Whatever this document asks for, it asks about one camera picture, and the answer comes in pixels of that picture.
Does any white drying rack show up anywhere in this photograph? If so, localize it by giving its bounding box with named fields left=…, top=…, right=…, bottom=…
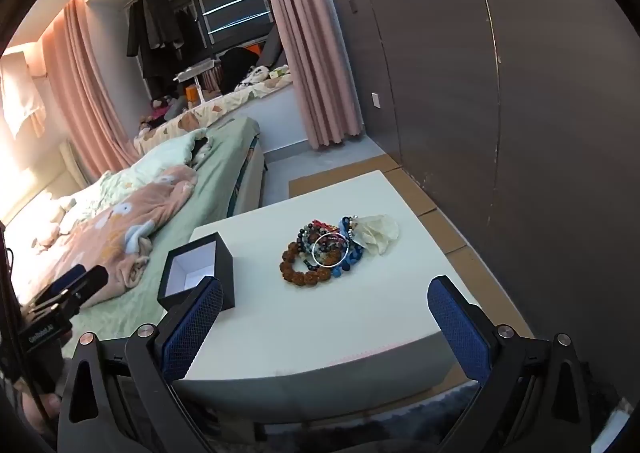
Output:
left=172, top=60, right=224, bottom=104

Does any brown rudraksha bead bracelet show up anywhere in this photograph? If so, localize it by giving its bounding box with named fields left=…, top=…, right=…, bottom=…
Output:
left=279, top=240, right=346, bottom=290

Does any pink floral blanket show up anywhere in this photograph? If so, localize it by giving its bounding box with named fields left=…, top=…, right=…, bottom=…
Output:
left=32, top=165, right=199, bottom=306

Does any white square table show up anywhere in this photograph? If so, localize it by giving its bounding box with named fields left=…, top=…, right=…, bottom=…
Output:
left=170, top=170, right=481, bottom=426

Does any thin silver bangle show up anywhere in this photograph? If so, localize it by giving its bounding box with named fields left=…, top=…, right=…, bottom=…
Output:
left=311, top=232, right=350, bottom=268

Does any floral window seat quilt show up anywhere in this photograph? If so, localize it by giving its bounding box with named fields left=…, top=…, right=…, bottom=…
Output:
left=132, top=73, right=297, bottom=157

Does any window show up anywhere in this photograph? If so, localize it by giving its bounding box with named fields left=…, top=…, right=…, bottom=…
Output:
left=165, top=0, right=276, bottom=50

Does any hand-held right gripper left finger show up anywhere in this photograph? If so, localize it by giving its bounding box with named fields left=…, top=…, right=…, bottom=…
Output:
left=57, top=277, right=224, bottom=453

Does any hanging dark coat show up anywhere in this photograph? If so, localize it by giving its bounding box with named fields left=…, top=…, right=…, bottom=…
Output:
left=125, top=0, right=187, bottom=80

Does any blue bead bracelet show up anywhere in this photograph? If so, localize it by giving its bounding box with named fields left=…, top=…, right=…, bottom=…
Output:
left=332, top=215, right=368, bottom=281

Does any hanging white garment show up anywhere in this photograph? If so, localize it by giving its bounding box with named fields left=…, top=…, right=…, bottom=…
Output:
left=0, top=50, right=48, bottom=140

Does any green floral duvet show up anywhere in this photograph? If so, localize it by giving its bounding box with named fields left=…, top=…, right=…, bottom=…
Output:
left=95, top=130, right=211, bottom=200

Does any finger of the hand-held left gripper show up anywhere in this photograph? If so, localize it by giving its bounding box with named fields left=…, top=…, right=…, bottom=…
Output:
left=60, top=266, right=109, bottom=310
left=34, top=264, right=87, bottom=305

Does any brown cardboard sheet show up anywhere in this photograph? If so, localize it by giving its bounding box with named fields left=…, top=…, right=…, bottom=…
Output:
left=289, top=164, right=538, bottom=349

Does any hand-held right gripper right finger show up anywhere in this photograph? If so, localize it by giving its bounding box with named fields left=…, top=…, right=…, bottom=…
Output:
left=427, top=275, right=606, bottom=453

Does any black bag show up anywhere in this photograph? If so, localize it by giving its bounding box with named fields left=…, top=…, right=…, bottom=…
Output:
left=220, top=47, right=265, bottom=92

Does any pink curtain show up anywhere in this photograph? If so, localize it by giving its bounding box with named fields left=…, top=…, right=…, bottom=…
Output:
left=42, top=0, right=147, bottom=184
left=250, top=0, right=365, bottom=150

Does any dark bead bracelet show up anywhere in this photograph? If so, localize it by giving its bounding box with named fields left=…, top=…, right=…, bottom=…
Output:
left=295, top=228, right=321, bottom=259

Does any black jewelry box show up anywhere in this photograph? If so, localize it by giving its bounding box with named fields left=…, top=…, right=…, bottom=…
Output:
left=156, top=232, right=237, bottom=318

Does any dark brown wardrobe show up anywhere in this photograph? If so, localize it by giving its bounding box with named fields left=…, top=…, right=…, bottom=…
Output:
left=331, top=0, right=640, bottom=349

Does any person's left hand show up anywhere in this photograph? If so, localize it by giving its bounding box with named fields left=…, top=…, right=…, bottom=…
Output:
left=22, top=380, right=68, bottom=434

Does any multicolour bead bracelet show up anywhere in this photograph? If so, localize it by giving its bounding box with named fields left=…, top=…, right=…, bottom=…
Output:
left=317, top=235, right=351, bottom=266

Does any white crumpled cloth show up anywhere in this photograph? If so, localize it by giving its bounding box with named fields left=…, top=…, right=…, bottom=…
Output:
left=352, top=214, right=401, bottom=257

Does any bed with green sheet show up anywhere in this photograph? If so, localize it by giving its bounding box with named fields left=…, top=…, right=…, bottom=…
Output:
left=0, top=115, right=267, bottom=384

